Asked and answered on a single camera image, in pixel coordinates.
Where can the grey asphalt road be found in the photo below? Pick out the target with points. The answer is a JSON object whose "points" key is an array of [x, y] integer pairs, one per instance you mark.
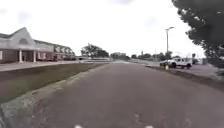
{"points": [[126, 96]]}

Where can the brick building with grey roof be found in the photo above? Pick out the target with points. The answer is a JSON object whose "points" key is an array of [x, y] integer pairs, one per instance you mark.
{"points": [[20, 46]]}

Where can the row of distant trees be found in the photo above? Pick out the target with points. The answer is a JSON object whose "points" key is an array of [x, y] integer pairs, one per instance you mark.
{"points": [[153, 55]]}

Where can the grey parking area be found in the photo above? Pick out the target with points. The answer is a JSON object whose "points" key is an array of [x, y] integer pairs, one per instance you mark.
{"points": [[203, 70]]}

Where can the grass verge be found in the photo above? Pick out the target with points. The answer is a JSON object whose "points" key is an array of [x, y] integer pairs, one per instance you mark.
{"points": [[36, 77]]}

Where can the large tree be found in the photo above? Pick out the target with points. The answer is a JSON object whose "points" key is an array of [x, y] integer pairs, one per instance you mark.
{"points": [[206, 26]]}

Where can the pale gravel edge strip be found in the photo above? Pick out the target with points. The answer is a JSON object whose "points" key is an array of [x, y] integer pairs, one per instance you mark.
{"points": [[23, 105]]}

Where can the clump of trees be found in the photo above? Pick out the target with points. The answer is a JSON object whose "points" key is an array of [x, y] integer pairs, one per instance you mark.
{"points": [[93, 51]]}

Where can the white pickup truck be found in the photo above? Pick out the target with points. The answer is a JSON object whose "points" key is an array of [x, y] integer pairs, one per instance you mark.
{"points": [[180, 62]]}

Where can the lamp post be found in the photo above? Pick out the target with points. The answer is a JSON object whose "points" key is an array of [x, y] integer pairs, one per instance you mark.
{"points": [[167, 43]]}

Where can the pale pavement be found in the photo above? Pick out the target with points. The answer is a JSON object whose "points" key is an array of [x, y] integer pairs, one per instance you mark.
{"points": [[26, 65]]}

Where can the robot's own part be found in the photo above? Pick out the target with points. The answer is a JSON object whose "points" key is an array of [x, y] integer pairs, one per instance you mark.
{"points": [[78, 126], [148, 127]]}

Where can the white fence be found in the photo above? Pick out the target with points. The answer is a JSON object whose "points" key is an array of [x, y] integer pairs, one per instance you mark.
{"points": [[98, 60]]}

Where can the dark car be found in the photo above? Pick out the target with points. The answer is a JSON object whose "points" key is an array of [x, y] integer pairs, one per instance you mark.
{"points": [[163, 63]]}

